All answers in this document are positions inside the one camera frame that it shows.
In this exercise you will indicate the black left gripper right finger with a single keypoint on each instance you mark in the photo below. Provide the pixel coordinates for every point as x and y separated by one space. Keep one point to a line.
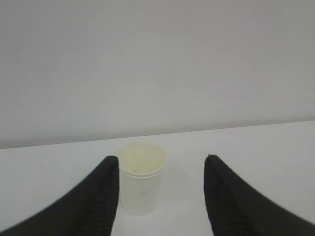
234 208

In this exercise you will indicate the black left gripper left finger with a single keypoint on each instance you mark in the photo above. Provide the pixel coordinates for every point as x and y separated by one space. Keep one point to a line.
89 209

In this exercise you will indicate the white paper cup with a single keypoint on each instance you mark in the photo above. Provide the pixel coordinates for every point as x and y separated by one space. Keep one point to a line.
141 164

